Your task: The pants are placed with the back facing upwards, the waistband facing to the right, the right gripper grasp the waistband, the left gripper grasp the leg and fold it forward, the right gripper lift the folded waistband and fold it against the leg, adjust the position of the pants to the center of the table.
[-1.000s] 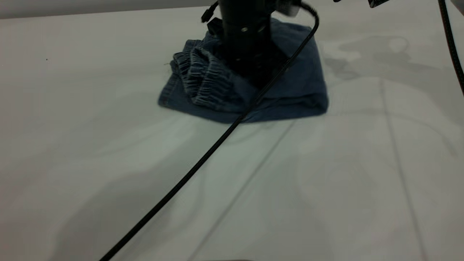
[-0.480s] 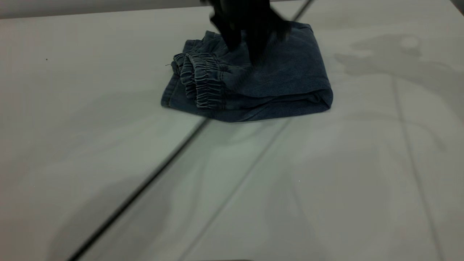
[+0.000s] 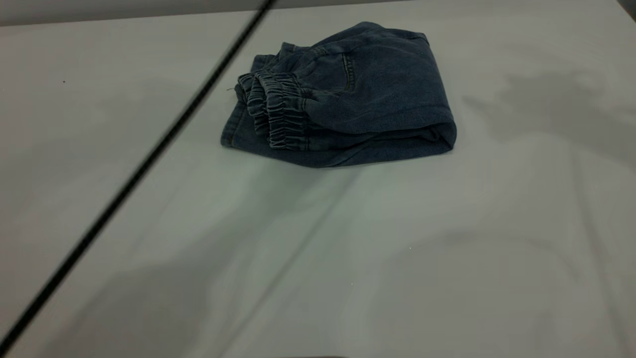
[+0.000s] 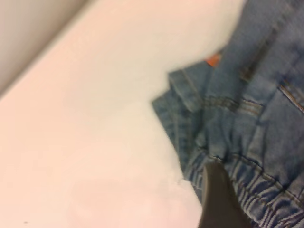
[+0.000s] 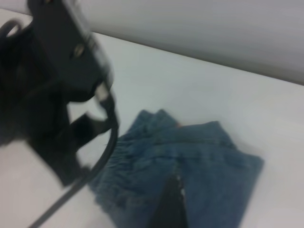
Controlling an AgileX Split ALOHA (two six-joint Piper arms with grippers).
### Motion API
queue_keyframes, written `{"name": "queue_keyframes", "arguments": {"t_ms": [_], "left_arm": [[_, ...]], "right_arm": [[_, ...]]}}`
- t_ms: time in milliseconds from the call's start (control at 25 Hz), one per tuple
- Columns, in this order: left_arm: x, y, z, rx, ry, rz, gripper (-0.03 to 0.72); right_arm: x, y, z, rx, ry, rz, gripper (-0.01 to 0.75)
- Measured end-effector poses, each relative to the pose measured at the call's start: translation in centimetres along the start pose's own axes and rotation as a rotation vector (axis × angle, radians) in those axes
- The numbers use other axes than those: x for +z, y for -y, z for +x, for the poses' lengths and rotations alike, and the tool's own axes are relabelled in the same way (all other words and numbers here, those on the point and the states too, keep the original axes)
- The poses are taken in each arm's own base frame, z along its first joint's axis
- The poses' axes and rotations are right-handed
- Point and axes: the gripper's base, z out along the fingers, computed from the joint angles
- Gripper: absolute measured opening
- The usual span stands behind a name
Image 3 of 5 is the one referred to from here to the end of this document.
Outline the blue denim shorts basketball print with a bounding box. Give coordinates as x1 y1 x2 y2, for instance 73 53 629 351
220 21 458 168

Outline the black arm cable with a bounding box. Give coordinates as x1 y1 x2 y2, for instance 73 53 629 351
0 0 276 355

